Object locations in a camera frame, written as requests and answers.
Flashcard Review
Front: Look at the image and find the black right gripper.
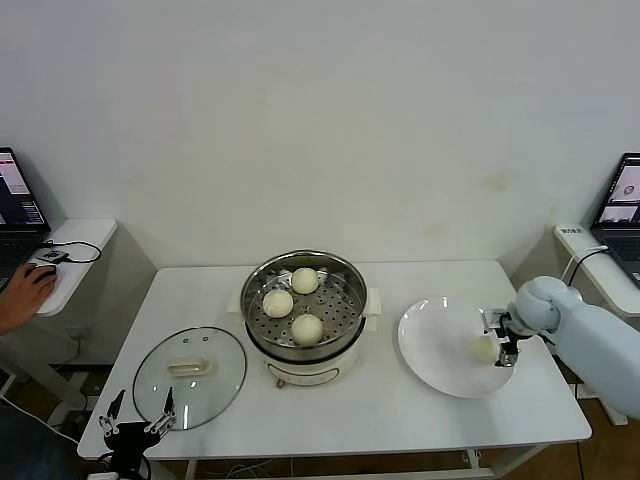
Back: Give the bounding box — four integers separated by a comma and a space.
486, 314, 522, 369

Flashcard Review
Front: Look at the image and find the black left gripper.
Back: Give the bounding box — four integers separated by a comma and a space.
98, 388, 179, 464

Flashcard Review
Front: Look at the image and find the white steamed baozi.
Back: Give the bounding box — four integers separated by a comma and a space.
290, 313, 325, 347
291, 267, 320, 295
472, 335, 501, 365
262, 289, 295, 319

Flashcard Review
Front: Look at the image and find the round glass pot lid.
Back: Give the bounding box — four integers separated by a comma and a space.
132, 326, 248, 432

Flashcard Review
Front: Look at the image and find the black computer mouse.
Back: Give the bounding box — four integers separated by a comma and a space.
25, 263, 59, 284

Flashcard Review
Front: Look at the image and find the perforated steel steamer basket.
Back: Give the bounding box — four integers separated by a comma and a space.
241, 251, 369, 359

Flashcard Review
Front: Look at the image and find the person's bare hand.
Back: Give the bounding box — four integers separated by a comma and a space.
0, 262, 59, 332

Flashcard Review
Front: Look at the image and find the round white plate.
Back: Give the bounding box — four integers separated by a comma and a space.
397, 297, 517, 400

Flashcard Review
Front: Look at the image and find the white side desk with strip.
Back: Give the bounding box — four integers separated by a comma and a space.
552, 224, 640, 427

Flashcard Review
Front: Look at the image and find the person's dark clothed leg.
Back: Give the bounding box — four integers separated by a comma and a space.
0, 404, 101, 480

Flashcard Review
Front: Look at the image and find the white electric cooker base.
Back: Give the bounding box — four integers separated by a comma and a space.
227, 288, 385, 390

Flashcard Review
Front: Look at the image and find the white side desk with mouse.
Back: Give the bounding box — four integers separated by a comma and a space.
0, 218, 120, 416

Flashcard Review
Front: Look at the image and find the black laptop with dark screen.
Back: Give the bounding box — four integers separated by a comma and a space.
0, 146, 53, 294

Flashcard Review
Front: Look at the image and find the white laptop cable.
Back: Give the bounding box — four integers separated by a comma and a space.
560, 244, 610, 282

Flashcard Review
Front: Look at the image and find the black cable with adapter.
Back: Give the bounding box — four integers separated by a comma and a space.
568, 248, 611, 289

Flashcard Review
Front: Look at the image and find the thin black hub cable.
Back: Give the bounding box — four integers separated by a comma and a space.
42, 240, 103, 265

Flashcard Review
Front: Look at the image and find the grey laptop with camera views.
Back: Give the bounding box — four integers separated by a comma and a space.
589, 153, 640, 289

